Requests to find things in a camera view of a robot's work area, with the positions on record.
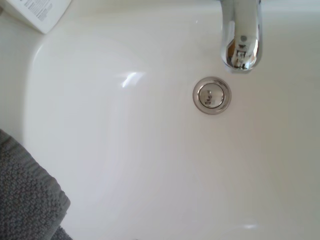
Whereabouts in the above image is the white bottle with printed label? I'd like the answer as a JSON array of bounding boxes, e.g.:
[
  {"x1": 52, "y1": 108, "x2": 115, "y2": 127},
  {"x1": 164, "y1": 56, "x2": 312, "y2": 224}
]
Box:
[{"x1": 0, "y1": 0, "x2": 70, "y2": 35}]

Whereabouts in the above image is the white sink vanity top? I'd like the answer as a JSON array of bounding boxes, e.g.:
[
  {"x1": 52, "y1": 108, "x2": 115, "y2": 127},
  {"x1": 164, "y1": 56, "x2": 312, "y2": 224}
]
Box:
[{"x1": 0, "y1": 0, "x2": 320, "y2": 240}]

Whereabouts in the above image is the chrome drain stopper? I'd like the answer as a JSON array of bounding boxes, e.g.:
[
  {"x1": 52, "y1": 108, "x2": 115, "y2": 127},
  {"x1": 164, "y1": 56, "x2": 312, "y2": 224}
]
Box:
[{"x1": 192, "y1": 76, "x2": 233, "y2": 116}]

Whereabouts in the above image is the grey textured towel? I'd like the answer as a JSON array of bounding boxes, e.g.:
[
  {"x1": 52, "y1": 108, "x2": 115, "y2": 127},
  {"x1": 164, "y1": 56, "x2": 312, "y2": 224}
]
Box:
[{"x1": 0, "y1": 128, "x2": 72, "y2": 240}]

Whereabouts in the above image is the chrome faucet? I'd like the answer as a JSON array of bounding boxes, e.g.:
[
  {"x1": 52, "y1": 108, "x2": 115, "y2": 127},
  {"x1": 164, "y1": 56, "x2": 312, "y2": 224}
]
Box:
[{"x1": 219, "y1": 0, "x2": 264, "y2": 75}]

